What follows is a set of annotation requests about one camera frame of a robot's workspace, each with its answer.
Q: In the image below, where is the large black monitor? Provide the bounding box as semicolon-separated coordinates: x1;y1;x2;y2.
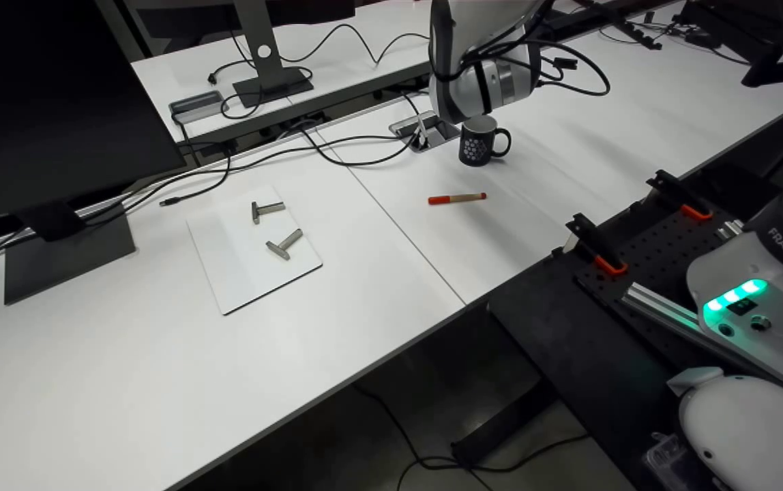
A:
0;0;186;302

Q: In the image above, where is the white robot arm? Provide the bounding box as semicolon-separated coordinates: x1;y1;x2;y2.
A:
429;0;553;123

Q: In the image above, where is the black mug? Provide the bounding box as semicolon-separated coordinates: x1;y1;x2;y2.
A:
459;116;512;165

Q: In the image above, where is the grey desk cable port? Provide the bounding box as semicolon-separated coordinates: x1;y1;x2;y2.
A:
391;111;459;152

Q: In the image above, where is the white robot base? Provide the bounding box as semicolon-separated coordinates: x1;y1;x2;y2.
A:
679;197;783;491

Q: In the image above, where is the silver monitor stand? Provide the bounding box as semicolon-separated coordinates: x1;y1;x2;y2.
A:
236;0;312;107

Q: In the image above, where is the miniature wooden bat red handle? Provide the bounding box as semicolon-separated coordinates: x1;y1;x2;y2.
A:
425;190;489;206

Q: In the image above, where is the white flat board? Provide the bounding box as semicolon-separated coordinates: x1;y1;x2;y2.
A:
189;187;321;317

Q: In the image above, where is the grey T-shaped metal piece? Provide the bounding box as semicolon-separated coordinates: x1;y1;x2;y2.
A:
252;201;286;224

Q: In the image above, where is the black cable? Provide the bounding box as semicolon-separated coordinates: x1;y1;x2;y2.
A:
156;89;440;206

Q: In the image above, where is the black mounting plate with clamps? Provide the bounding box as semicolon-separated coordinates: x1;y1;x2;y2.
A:
482;170;783;491

